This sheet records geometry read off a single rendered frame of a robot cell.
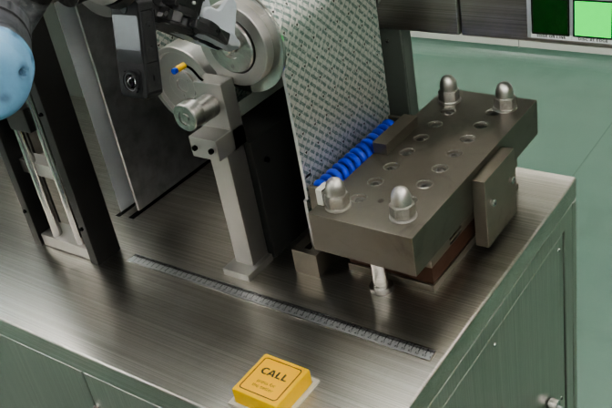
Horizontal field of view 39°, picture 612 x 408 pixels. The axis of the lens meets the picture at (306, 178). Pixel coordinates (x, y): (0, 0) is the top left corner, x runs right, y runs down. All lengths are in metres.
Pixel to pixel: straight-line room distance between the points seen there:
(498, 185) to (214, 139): 0.40
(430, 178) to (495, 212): 0.12
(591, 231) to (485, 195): 1.69
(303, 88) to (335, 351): 0.35
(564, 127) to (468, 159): 2.27
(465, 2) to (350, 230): 0.41
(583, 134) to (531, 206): 2.08
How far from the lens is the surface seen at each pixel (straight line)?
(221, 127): 1.17
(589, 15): 1.24
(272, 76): 1.13
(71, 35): 1.40
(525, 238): 1.28
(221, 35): 1.02
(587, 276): 2.68
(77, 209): 1.35
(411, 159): 1.23
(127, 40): 0.98
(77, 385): 1.39
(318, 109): 1.19
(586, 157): 3.27
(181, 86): 1.25
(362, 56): 1.27
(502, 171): 1.24
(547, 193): 1.38
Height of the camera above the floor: 1.64
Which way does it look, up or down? 30 degrees down
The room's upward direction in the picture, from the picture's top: 11 degrees counter-clockwise
